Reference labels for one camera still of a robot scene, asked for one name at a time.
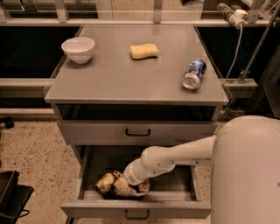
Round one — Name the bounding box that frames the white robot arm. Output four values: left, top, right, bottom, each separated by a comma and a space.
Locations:
124, 115, 280, 224

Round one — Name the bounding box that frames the black bin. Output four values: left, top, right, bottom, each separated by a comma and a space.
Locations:
0, 171, 34, 224

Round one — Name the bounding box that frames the black middle drawer handle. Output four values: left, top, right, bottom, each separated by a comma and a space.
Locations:
124, 209, 150, 220

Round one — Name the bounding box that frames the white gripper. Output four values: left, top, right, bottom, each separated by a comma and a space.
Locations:
123, 158, 163, 186

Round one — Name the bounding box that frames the white power strip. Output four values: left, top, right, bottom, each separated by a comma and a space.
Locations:
217, 3, 247, 29

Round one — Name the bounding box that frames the yellow sponge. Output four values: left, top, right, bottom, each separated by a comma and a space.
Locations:
129, 43, 158, 60

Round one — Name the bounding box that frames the black top drawer handle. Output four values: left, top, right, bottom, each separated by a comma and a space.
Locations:
125, 129, 151, 137

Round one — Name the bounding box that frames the grey drawer cabinet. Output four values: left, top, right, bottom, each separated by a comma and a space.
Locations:
45, 24, 228, 160

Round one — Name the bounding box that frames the white power cable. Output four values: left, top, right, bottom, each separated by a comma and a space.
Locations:
222, 24, 244, 86

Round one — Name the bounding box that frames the black drawer handle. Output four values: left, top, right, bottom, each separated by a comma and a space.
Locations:
124, 209, 150, 220
125, 129, 151, 137

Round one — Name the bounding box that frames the open grey middle drawer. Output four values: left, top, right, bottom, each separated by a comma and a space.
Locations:
60, 146, 211, 219

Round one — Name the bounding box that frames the blue soda can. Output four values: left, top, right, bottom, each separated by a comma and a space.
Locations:
182, 59, 207, 90

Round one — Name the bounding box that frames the white bowl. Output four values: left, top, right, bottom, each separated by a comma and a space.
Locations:
61, 37, 95, 64

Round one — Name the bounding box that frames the brown yellow chip bag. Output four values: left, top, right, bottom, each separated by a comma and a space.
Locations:
94, 171, 150, 199

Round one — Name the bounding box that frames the closed grey top drawer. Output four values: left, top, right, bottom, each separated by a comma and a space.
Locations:
58, 120, 217, 146

